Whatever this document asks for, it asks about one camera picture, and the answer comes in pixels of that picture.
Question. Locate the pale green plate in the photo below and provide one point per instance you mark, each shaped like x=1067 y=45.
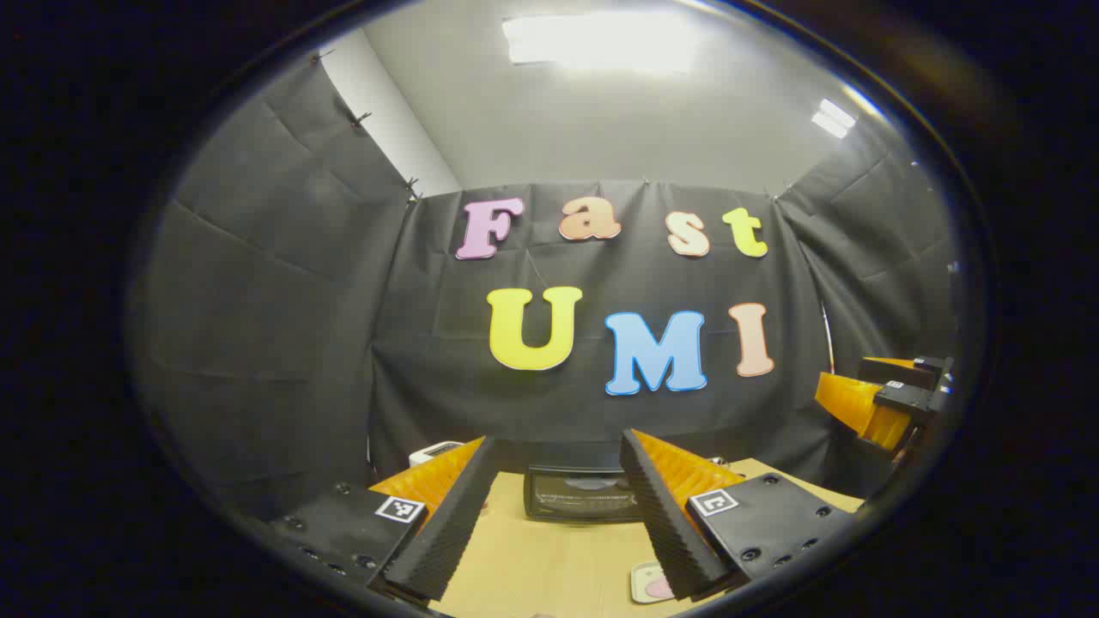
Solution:
x=640 y=584

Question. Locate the pink meat slice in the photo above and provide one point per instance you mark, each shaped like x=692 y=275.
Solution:
x=659 y=588

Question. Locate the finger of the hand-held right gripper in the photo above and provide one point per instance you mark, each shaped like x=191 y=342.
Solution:
x=897 y=372
x=910 y=399

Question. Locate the black electric oven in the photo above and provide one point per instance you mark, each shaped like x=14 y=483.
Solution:
x=575 y=498

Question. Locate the black backdrop cloth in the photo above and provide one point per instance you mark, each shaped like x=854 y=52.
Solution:
x=300 y=343

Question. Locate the large ceiling light panel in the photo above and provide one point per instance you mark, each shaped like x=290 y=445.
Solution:
x=601 y=39

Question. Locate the small ceiling light panel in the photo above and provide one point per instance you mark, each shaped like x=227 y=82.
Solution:
x=833 y=118

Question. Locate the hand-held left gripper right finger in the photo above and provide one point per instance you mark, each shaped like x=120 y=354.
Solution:
x=665 y=524

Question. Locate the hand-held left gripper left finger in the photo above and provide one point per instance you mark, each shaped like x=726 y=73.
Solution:
x=446 y=532

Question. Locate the white toaster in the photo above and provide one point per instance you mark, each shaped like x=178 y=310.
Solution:
x=434 y=451

